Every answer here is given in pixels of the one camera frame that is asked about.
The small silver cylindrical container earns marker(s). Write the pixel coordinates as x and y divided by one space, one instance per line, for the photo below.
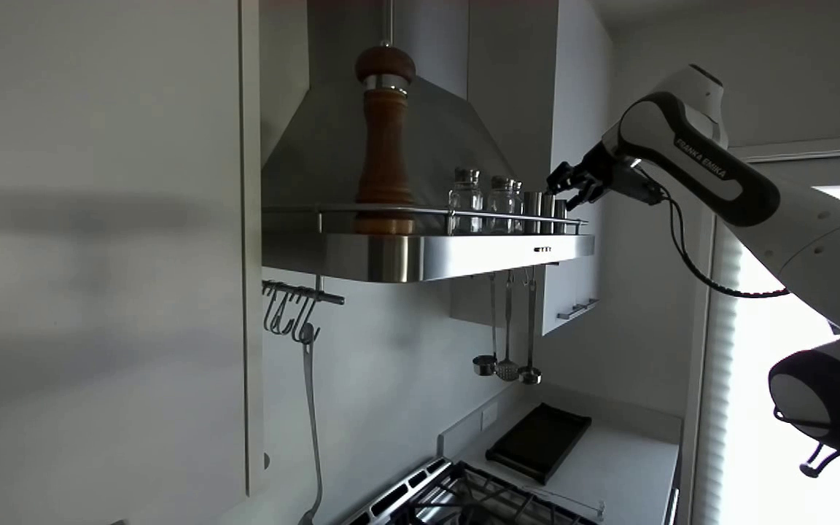
539 214

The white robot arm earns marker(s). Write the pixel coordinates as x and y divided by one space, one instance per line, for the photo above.
790 231

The glass spice jar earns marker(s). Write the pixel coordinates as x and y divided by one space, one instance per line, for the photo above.
506 202
464 202

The stainless steel range hood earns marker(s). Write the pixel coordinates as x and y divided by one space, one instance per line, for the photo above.
309 180

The hanging metal utensil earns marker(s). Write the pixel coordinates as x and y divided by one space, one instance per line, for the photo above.
509 368

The black griddle tray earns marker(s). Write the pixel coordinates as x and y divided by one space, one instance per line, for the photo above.
539 443

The brown wooden pepper mill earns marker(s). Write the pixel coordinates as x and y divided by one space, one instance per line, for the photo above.
382 187

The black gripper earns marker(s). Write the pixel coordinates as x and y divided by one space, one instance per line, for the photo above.
601 174

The stainless steel gas stove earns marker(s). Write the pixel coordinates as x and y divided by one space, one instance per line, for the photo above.
459 495

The hanging slotted spoon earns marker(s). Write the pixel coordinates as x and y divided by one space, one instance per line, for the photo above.
531 373

